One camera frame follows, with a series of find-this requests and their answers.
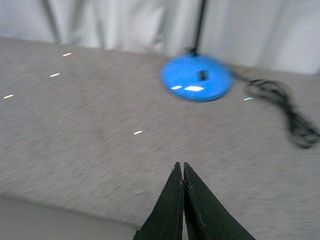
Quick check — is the blue round lamp base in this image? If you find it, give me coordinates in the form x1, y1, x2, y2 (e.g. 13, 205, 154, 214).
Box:
161, 53, 233, 102

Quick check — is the black coiled cable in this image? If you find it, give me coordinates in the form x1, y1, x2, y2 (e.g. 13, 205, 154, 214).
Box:
231, 65, 320, 150

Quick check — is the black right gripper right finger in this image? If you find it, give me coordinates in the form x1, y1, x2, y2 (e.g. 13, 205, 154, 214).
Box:
183, 162, 254, 240

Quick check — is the black lamp stem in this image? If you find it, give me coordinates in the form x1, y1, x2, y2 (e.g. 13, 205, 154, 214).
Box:
189, 0, 208, 57

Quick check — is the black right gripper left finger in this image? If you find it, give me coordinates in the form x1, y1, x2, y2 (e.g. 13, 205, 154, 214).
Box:
133, 162, 185, 240

